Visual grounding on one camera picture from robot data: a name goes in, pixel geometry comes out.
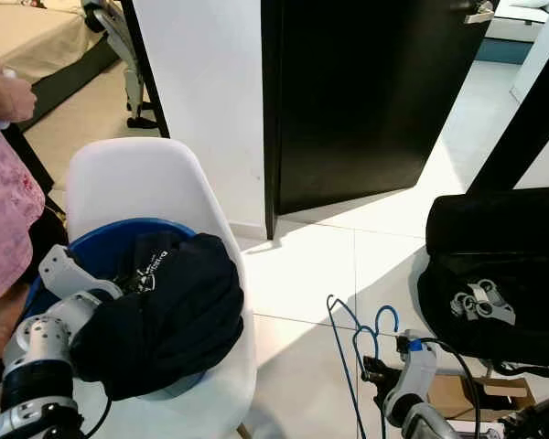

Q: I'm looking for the blue wire hanger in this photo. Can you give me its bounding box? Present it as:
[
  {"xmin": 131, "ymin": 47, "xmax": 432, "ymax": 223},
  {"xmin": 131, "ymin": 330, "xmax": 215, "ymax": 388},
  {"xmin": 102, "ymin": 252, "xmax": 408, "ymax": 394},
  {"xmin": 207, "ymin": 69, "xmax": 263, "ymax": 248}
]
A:
[{"xmin": 326, "ymin": 294, "xmax": 404, "ymax": 439}]

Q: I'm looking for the navy knit garment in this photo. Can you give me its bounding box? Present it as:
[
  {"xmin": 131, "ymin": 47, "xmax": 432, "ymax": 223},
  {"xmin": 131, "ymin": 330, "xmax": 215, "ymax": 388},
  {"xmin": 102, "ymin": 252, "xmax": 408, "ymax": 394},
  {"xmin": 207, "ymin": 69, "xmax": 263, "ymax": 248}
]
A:
[{"xmin": 71, "ymin": 231, "xmax": 246, "ymax": 401}]

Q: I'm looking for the cardboard box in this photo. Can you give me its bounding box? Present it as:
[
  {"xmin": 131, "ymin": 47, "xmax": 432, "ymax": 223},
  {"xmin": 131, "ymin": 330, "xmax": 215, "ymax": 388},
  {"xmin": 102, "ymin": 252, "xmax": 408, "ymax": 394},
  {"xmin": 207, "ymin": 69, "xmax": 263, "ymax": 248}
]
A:
[{"xmin": 428, "ymin": 370, "xmax": 539, "ymax": 423}]

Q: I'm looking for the black bag with robot logo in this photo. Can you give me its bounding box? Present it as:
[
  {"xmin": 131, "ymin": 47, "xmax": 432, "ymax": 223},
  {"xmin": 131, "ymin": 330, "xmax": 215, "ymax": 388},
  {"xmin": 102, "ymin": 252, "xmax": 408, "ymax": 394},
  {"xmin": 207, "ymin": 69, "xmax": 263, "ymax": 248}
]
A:
[{"xmin": 416, "ymin": 186, "xmax": 549, "ymax": 378}]

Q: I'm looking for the black tripod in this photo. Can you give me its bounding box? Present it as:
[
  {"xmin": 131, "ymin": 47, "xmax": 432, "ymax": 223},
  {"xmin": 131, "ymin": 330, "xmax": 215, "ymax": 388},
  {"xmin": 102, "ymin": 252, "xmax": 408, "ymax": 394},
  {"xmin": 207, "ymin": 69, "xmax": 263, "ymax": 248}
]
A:
[{"xmin": 490, "ymin": 393, "xmax": 549, "ymax": 439}]

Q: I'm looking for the black printed garment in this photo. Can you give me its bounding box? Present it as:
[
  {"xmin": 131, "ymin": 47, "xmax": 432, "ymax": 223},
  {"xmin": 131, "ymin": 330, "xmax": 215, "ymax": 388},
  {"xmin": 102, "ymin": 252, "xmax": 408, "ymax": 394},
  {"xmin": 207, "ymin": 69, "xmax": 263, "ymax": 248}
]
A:
[{"xmin": 114, "ymin": 230, "xmax": 198, "ymax": 295}]

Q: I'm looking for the person in pink shirt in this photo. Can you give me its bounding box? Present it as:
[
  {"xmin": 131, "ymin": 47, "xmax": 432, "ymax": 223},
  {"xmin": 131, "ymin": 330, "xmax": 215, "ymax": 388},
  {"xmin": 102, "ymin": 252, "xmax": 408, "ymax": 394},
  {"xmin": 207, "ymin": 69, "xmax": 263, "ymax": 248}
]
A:
[{"xmin": 0, "ymin": 62, "xmax": 70, "ymax": 390}]

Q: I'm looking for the black door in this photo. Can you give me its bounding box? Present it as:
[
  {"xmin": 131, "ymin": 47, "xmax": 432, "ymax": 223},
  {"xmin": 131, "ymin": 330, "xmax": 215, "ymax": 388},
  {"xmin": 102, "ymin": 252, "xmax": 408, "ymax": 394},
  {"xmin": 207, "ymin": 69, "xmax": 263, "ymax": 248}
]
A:
[{"xmin": 261, "ymin": 0, "xmax": 493, "ymax": 241}]

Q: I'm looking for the blue plastic basin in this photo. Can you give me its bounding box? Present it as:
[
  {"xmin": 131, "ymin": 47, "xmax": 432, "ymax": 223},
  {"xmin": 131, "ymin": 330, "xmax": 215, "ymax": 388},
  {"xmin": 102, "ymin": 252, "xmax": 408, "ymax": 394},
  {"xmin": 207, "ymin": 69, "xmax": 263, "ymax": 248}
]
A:
[{"xmin": 23, "ymin": 217, "xmax": 211, "ymax": 321}]

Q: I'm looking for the white plastic chair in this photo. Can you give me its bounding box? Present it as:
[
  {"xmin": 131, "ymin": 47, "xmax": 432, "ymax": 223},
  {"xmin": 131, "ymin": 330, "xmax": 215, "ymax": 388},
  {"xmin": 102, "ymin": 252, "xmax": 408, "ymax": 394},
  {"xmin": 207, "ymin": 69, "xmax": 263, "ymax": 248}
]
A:
[{"xmin": 66, "ymin": 137, "xmax": 259, "ymax": 439}]

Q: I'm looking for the white bed with teal base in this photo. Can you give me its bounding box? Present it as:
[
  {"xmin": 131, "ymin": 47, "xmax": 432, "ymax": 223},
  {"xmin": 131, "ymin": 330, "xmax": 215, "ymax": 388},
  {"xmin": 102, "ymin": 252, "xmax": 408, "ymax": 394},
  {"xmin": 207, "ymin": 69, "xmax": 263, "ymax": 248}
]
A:
[{"xmin": 474, "ymin": 0, "xmax": 549, "ymax": 67}]

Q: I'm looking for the grey humanoid robot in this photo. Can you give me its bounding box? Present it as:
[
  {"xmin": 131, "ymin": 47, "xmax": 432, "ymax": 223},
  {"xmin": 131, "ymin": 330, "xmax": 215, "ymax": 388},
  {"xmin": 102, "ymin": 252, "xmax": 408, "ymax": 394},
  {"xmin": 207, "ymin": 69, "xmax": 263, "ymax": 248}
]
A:
[{"xmin": 81, "ymin": 0, "xmax": 161, "ymax": 131}]

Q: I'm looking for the beige bed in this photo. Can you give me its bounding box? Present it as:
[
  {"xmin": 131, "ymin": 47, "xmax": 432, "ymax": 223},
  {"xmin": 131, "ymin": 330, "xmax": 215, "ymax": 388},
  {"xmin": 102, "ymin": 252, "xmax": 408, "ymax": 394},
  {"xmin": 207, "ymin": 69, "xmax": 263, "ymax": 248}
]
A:
[{"xmin": 0, "ymin": 0, "xmax": 120, "ymax": 83}]

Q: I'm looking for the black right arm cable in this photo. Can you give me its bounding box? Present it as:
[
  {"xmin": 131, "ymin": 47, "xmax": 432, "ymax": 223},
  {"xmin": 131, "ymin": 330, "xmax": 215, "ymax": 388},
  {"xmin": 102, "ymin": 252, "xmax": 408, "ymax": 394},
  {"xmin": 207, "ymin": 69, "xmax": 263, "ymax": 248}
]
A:
[{"xmin": 419, "ymin": 336, "xmax": 486, "ymax": 439}]

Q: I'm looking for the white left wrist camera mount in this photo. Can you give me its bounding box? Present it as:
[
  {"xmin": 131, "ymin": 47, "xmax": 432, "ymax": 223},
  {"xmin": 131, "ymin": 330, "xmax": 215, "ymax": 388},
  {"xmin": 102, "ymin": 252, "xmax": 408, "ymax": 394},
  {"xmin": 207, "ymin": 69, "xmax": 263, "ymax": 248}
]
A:
[{"xmin": 37, "ymin": 243, "xmax": 124, "ymax": 307}]

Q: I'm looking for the black door frame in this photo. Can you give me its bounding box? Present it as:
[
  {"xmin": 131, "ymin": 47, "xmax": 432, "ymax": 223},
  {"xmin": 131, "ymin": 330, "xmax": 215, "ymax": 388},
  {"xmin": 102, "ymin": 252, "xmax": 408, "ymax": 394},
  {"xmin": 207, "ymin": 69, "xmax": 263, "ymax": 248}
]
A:
[{"xmin": 467, "ymin": 55, "xmax": 549, "ymax": 193}]

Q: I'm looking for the silver door handle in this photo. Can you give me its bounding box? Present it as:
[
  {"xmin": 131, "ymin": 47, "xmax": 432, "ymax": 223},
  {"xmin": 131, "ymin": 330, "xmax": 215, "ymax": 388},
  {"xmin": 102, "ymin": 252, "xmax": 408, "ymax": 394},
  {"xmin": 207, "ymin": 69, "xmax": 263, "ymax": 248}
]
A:
[{"xmin": 462, "ymin": 0, "xmax": 495, "ymax": 26}]

